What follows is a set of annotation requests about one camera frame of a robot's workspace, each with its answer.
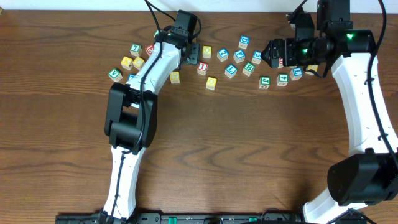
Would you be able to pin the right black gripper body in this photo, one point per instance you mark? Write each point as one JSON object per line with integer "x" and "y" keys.
{"x": 298, "y": 54}

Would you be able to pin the blue L block centre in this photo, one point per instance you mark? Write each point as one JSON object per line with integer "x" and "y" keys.
{"x": 230, "y": 71}

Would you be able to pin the yellow block far left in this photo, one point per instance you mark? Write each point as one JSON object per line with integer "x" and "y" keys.
{"x": 127, "y": 63}

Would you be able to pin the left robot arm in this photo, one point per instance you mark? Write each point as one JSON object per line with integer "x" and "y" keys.
{"x": 131, "y": 118}

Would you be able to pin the green V block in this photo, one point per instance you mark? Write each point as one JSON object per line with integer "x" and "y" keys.
{"x": 115, "y": 74}

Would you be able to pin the yellow C block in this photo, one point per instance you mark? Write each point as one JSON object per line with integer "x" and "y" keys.
{"x": 138, "y": 63}

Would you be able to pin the blue P block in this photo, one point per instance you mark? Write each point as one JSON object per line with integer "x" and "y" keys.
{"x": 239, "y": 56}

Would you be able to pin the blue T block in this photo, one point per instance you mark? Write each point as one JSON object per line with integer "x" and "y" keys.
{"x": 131, "y": 76}

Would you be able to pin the red E block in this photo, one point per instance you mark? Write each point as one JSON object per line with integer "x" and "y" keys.
{"x": 149, "y": 50}

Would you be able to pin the blue L block right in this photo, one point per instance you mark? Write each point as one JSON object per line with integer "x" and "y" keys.
{"x": 296, "y": 73}

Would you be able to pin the yellow G block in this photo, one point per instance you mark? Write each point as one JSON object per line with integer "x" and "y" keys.
{"x": 311, "y": 70}

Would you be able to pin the red U block right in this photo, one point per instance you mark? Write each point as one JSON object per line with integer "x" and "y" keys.
{"x": 281, "y": 64}

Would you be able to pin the yellow block centre left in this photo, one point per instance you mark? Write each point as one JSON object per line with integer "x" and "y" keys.
{"x": 175, "y": 77}

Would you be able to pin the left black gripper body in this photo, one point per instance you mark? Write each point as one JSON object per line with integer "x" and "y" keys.
{"x": 193, "y": 53}

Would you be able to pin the blue D block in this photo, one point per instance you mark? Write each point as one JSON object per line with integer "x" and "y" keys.
{"x": 243, "y": 42}

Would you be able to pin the blue l block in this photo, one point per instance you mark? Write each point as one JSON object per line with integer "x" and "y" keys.
{"x": 296, "y": 73}
{"x": 230, "y": 71}

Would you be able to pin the blue 5 block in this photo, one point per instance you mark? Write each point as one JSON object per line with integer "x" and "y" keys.
{"x": 257, "y": 57}

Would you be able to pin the red I block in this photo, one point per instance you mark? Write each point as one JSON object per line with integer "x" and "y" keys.
{"x": 202, "y": 68}

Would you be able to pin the green B block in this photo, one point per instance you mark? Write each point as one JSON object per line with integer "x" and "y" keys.
{"x": 248, "y": 69}

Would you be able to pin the green J block lower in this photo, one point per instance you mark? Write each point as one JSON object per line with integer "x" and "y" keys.
{"x": 264, "y": 82}

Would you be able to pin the green 4 block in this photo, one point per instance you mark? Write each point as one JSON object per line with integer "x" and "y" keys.
{"x": 282, "y": 79}

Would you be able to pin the blue 2 block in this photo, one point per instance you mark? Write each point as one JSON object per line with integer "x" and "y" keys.
{"x": 222, "y": 55}

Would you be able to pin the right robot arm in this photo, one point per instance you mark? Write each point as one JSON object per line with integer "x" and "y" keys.
{"x": 369, "y": 175}

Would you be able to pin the green 7 block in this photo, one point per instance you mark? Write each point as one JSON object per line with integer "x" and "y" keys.
{"x": 136, "y": 50}

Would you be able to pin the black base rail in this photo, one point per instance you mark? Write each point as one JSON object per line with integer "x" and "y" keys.
{"x": 156, "y": 218}

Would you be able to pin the yellow O block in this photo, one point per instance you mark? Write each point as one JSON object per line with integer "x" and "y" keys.
{"x": 211, "y": 83}
{"x": 206, "y": 52}

